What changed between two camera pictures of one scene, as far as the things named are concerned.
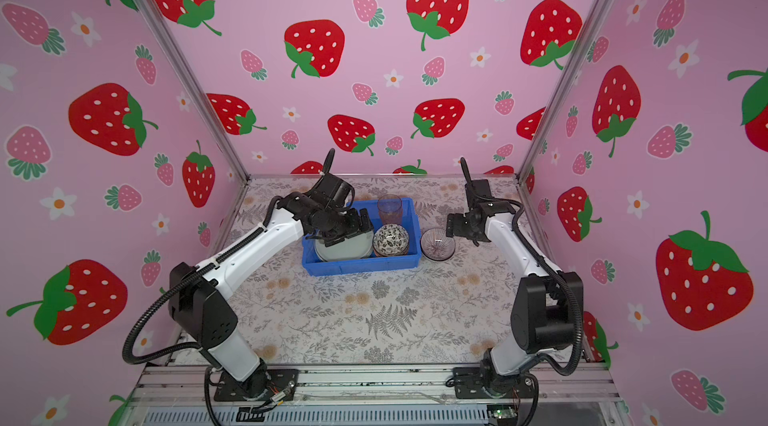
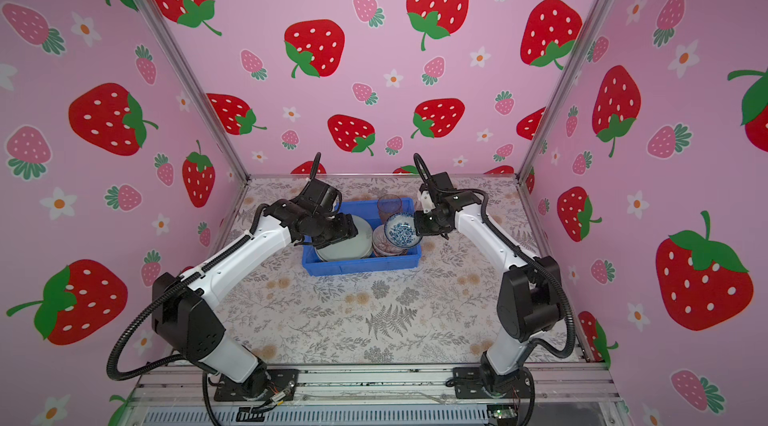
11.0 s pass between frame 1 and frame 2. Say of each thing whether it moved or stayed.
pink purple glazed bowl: moved
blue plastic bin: stayed
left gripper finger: moved
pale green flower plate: stayed
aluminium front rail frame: stayed
